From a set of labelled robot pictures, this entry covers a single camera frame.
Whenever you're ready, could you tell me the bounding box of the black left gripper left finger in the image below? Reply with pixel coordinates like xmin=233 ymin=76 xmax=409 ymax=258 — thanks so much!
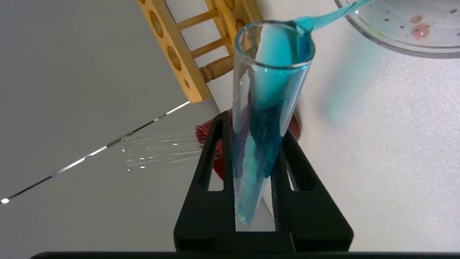
xmin=174 ymin=111 xmax=236 ymax=252

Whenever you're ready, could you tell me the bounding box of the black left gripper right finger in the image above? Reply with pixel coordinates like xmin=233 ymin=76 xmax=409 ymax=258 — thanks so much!
xmin=270 ymin=129 xmax=354 ymax=252

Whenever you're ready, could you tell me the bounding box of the dark red cup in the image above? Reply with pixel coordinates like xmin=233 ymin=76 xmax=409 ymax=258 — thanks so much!
xmin=195 ymin=112 xmax=302 ymax=181

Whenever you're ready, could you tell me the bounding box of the test tube with red pigment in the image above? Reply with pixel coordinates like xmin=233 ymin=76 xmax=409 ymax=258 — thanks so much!
xmin=121 ymin=133 xmax=202 ymax=153

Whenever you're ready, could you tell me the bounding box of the wooden test tube rack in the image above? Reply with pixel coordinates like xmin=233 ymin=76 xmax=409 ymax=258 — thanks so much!
xmin=137 ymin=0 xmax=265 ymax=104

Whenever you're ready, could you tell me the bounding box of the clear glass beaker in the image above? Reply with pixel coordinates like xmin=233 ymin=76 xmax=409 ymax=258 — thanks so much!
xmin=334 ymin=0 xmax=460 ymax=59

